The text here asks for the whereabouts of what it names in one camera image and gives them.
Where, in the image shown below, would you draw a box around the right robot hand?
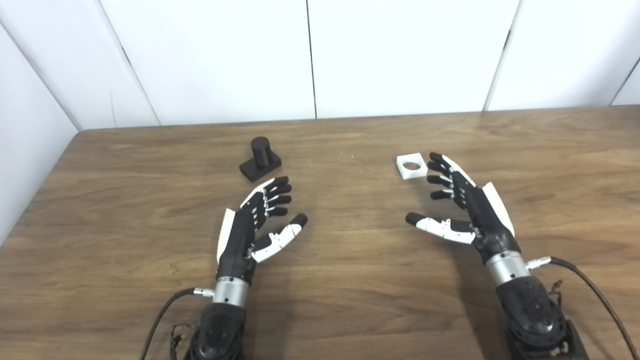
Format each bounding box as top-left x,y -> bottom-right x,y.
404,152 -> 522,264

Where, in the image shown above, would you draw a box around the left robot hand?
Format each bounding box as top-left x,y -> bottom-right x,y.
216,175 -> 309,281

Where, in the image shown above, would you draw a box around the white square piece with hole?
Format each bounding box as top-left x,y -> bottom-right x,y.
396,151 -> 429,181

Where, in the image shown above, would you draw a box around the black peg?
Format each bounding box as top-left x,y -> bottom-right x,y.
239,136 -> 282,183

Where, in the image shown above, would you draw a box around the thin right wrist wires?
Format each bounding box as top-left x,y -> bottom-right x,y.
548,279 -> 565,307

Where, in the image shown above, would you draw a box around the thin wrist wires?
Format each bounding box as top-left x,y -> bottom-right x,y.
548,279 -> 565,307
169,323 -> 199,360

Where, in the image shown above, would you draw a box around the thin left wrist wires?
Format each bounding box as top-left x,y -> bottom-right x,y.
169,323 -> 199,360

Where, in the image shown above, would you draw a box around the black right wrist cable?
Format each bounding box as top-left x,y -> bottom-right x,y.
525,256 -> 640,360

